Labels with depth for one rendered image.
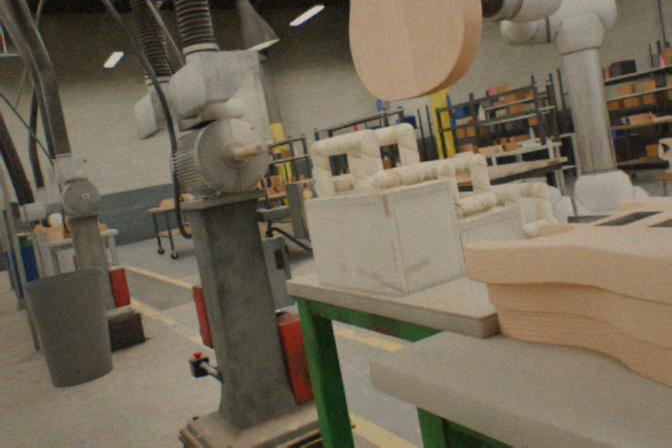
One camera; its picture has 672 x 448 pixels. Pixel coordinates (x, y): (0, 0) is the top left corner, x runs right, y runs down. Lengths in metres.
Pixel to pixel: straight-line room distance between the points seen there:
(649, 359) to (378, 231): 0.49
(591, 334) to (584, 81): 1.32
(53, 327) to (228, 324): 2.52
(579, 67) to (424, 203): 1.06
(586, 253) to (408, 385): 0.26
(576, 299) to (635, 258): 0.15
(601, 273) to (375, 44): 0.78
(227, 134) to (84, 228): 3.44
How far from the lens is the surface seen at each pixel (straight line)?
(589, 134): 2.02
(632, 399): 0.67
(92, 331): 4.66
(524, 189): 1.34
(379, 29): 1.30
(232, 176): 2.08
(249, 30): 1.98
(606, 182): 2.00
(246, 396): 2.34
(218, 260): 2.23
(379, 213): 1.02
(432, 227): 1.06
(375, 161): 1.04
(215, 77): 1.80
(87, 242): 5.43
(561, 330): 0.81
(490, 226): 1.16
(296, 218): 2.20
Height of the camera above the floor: 1.17
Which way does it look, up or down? 3 degrees down
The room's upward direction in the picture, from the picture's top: 10 degrees counter-clockwise
